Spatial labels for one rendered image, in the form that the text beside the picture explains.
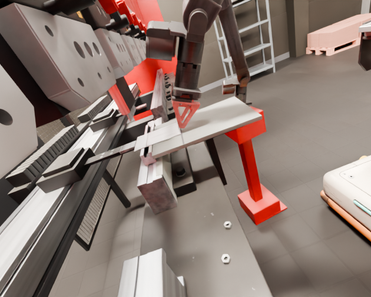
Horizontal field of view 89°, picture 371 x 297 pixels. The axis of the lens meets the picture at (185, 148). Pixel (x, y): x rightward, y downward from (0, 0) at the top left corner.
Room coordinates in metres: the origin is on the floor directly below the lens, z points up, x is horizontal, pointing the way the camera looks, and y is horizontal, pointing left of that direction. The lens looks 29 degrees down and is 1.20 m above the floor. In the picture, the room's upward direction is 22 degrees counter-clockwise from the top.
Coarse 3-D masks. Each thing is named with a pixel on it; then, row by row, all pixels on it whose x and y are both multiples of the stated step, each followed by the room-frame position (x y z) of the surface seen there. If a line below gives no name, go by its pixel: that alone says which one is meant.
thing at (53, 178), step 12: (132, 144) 0.48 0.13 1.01; (60, 156) 0.54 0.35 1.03; (72, 156) 0.49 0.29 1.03; (84, 156) 0.50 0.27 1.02; (96, 156) 0.50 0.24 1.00; (108, 156) 0.47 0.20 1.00; (48, 168) 0.48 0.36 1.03; (60, 168) 0.45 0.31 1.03; (72, 168) 0.44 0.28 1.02; (84, 168) 0.47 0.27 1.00; (48, 180) 0.44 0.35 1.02; (60, 180) 0.44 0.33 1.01; (72, 180) 0.44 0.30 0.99
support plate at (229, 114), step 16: (208, 112) 0.50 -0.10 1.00; (224, 112) 0.46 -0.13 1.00; (240, 112) 0.42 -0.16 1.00; (256, 112) 0.39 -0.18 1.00; (192, 128) 0.44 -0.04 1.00; (208, 128) 0.40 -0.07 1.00; (224, 128) 0.37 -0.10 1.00; (160, 144) 0.42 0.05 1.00; (176, 144) 0.39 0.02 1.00; (192, 144) 0.38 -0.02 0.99
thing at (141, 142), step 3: (144, 135) 0.52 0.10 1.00; (147, 135) 0.51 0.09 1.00; (138, 138) 0.51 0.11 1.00; (141, 138) 0.50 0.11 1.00; (144, 138) 0.49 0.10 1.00; (138, 141) 0.49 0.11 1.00; (141, 141) 0.48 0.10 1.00; (144, 141) 0.47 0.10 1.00; (135, 144) 0.48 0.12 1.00; (138, 144) 0.47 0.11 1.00; (141, 144) 0.46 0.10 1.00; (144, 144) 0.46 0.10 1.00; (135, 147) 0.46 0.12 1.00; (138, 147) 0.45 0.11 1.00; (141, 147) 0.44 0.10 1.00; (144, 147) 0.44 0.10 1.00; (135, 150) 0.44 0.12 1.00
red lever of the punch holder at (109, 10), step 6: (102, 0) 0.37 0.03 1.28; (108, 0) 0.37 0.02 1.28; (114, 0) 0.38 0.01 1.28; (102, 6) 0.38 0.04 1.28; (108, 6) 0.38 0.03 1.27; (114, 6) 0.38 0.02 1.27; (108, 12) 0.39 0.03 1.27; (114, 12) 0.40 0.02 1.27; (114, 18) 0.40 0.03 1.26; (120, 18) 0.41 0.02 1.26; (126, 18) 0.41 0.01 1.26; (108, 24) 0.41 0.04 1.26; (114, 24) 0.41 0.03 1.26; (120, 24) 0.41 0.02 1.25; (126, 24) 0.41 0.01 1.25; (108, 30) 0.42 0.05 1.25; (114, 30) 0.42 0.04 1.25
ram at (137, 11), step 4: (116, 0) 0.78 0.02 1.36; (124, 0) 1.09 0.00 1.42; (128, 0) 1.37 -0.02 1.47; (132, 0) 1.84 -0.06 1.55; (136, 0) 2.60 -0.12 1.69; (128, 4) 1.24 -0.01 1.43; (132, 4) 1.62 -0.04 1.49; (136, 4) 2.19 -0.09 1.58; (132, 8) 1.44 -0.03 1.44; (136, 8) 1.88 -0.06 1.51; (136, 12) 1.65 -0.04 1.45; (140, 12) 2.41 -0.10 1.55; (140, 16) 2.04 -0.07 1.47; (144, 24) 2.29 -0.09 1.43
